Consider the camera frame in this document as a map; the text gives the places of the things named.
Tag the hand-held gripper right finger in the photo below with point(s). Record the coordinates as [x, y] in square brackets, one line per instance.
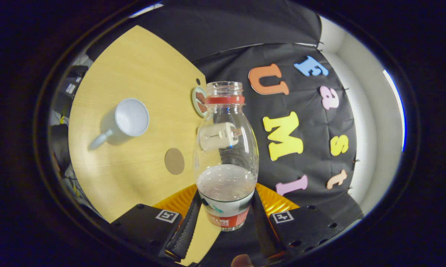
[267, 231]

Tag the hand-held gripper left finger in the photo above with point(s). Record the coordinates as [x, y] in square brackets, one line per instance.
[187, 230]

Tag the clear plastic bottle red label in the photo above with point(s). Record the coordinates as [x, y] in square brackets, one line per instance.
[225, 181]

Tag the round brown coaster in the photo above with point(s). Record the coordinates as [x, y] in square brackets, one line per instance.
[174, 161]

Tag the white cup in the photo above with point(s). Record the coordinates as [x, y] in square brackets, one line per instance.
[132, 116]

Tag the wooden table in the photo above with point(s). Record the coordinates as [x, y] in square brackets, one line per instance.
[134, 185]

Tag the brown sausages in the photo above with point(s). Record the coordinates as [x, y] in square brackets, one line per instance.
[200, 102]

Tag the pale green plate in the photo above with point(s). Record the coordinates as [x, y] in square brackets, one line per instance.
[194, 100]

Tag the large ceiling light panel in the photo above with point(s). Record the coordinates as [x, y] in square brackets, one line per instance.
[399, 111]

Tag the black backdrop cloth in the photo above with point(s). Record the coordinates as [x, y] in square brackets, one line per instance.
[226, 33]

